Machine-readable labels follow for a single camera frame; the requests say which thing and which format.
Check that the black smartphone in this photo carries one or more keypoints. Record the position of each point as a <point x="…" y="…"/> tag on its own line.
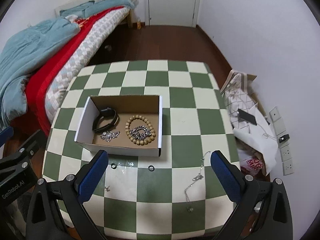
<point x="244" y="116"/>

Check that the black charger plug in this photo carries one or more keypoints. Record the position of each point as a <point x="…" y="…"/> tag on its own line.
<point x="284" y="138"/>

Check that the white cardboard box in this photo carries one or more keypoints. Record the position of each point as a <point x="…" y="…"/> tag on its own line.
<point x="138" y="131"/>

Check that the red bed cover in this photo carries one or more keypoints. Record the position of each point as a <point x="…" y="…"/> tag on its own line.
<point x="62" y="67"/>

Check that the white paper sheet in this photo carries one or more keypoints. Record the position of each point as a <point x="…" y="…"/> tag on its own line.
<point x="259" y="137"/>

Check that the orange bottle on floor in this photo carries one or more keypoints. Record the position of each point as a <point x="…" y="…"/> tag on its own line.
<point x="139" y="26"/>

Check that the white wall socket strip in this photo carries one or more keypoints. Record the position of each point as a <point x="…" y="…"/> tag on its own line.
<point x="285" y="151"/>

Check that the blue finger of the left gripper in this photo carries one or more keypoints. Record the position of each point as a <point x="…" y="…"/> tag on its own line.
<point x="5" y="135"/>

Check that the checkered patterned mattress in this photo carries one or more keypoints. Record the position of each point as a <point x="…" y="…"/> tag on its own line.
<point x="80" y="58"/>

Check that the white patterned tote bag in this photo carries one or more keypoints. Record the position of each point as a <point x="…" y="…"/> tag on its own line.
<point x="235" y="95"/>

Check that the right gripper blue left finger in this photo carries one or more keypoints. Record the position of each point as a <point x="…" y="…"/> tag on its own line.
<point x="90" y="175"/>

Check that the teal blue blanket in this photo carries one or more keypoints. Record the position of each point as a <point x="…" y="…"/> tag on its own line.
<point x="37" y="42"/>

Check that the red white plastic bag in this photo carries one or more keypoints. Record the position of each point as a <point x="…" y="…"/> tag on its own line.
<point x="250" y="164"/>

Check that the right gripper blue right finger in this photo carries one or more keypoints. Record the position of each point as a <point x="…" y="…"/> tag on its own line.
<point x="228" y="175"/>

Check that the green white checkered tablecloth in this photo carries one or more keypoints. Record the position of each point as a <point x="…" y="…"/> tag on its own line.
<point x="174" y="196"/>

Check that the black smart band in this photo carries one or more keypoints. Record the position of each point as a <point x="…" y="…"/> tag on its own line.
<point x="106" y="120"/>

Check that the white door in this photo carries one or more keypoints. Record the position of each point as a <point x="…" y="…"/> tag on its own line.
<point x="172" y="12"/>

